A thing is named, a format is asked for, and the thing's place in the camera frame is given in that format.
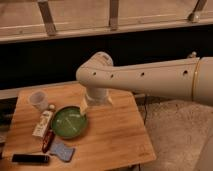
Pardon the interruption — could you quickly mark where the green ceramic bowl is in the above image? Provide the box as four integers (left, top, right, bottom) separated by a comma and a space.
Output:
51, 106, 87, 139

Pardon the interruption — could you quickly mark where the dark red marker pen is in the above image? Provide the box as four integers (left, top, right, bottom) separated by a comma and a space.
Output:
42, 130, 54, 153

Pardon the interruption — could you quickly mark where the blue sponge cloth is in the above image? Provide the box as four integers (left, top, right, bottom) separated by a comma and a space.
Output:
50, 141, 75, 162

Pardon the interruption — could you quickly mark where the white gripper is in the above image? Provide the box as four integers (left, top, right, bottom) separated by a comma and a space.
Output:
80, 88, 112, 116

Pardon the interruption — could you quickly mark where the black rectangular remote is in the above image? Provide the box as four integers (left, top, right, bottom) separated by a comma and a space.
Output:
12, 154, 50, 163

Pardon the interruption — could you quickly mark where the metal window frame rail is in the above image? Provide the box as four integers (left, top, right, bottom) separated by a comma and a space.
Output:
0, 0, 213, 44

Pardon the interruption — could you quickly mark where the wooden bamboo table board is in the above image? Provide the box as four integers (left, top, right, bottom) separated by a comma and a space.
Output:
0, 89, 156, 171

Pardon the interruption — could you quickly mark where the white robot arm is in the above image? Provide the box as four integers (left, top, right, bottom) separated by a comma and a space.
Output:
76, 52, 213, 114

